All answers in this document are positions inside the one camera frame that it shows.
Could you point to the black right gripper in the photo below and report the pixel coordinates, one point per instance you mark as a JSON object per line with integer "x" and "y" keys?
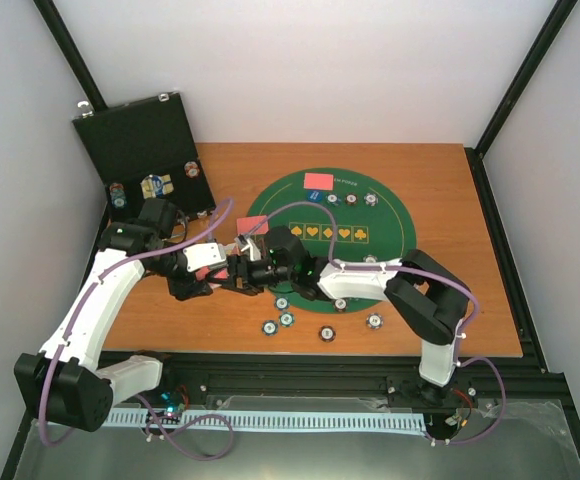
{"x": 247, "y": 289}

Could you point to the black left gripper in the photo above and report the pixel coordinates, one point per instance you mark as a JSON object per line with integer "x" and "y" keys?
{"x": 189, "y": 288}

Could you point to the pink-backed card deck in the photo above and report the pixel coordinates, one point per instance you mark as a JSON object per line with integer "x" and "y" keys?
{"x": 216, "y": 276}

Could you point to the green blue chip stack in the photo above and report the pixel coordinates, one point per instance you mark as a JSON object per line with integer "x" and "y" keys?
{"x": 269, "y": 328}

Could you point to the dealt pink card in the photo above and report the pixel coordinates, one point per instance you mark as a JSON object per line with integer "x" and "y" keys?
{"x": 256, "y": 225}

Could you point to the blue small blind button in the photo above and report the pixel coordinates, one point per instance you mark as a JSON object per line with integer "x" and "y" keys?
{"x": 314, "y": 196}

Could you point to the blue white chip mat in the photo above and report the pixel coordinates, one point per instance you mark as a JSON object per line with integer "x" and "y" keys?
{"x": 369, "y": 259}

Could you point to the blue white chip stack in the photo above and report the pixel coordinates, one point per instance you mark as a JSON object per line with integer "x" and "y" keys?
{"x": 374, "y": 321}

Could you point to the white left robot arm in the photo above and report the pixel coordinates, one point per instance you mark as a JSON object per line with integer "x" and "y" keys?
{"x": 63, "y": 383}

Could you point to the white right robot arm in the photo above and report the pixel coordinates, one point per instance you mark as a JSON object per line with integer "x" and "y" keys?
{"x": 434, "y": 304}

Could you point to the boxed card deck in case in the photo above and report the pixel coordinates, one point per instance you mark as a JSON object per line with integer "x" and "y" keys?
{"x": 156, "y": 186}

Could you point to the chip stack in case left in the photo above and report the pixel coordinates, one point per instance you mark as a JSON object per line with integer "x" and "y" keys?
{"x": 117, "y": 196}

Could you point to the orange chip stack in case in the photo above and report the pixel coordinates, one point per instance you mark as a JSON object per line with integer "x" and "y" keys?
{"x": 192, "y": 169}

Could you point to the green round poker mat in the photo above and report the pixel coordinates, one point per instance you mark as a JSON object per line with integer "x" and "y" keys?
{"x": 385, "y": 231}

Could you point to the black poker chip case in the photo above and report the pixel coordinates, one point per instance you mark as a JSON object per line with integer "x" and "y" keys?
{"x": 128, "y": 142}

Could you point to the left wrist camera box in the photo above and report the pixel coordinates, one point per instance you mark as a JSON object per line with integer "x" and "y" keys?
{"x": 207, "y": 255}

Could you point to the white slotted cable duct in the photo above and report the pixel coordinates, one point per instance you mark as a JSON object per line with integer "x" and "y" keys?
{"x": 297, "y": 422}

